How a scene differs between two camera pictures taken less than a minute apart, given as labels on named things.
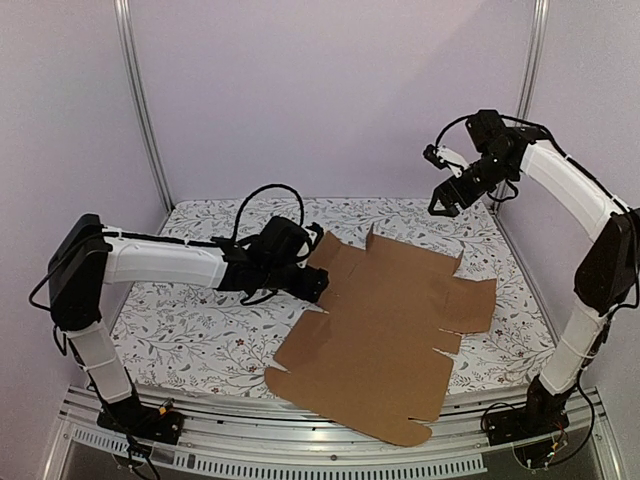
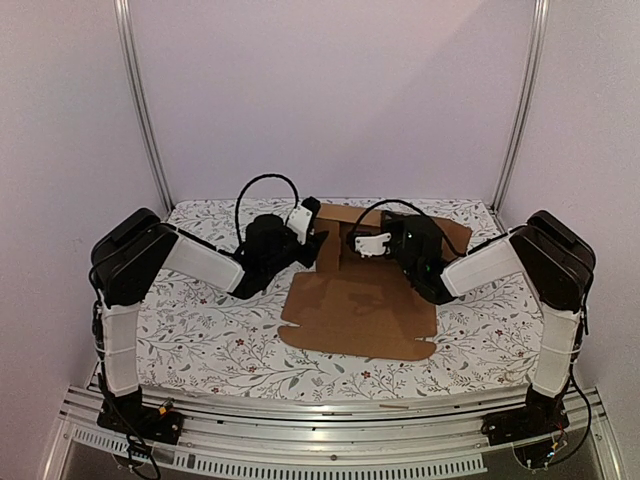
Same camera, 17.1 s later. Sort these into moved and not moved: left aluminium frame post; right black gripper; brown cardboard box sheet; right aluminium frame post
Moved: right black gripper; brown cardboard box sheet
Not moved: left aluminium frame post; right aluminium frame post
